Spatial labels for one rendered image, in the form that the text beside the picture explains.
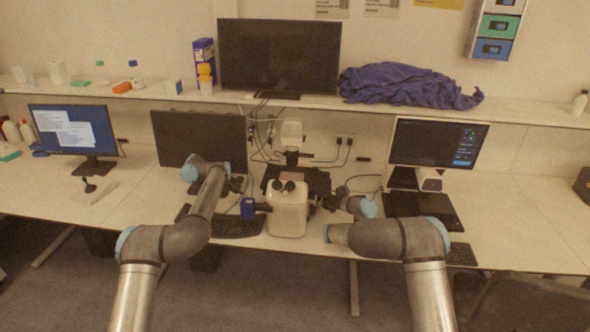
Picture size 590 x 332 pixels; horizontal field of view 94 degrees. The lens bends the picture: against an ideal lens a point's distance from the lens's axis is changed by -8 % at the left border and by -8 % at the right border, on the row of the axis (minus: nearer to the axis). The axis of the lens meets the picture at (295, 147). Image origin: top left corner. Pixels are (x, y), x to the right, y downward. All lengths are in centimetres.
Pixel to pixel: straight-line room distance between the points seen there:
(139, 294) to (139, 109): 168
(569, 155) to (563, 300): 138
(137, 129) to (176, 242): 167
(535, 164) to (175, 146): 238
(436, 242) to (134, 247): 86
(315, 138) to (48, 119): 172
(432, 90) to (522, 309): 110
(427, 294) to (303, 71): 132
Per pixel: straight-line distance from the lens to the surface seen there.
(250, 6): 205
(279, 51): 179
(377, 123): 205
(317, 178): 162
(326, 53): 177
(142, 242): 99
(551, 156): 263
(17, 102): 320
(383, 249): 88
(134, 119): 250
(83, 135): 223
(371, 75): 185
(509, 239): 194
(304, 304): 223
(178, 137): 174
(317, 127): 205
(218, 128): 162
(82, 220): 199
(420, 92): 181
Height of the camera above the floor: 189
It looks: 30 degrees down
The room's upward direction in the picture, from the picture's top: 1 degrees clockwise
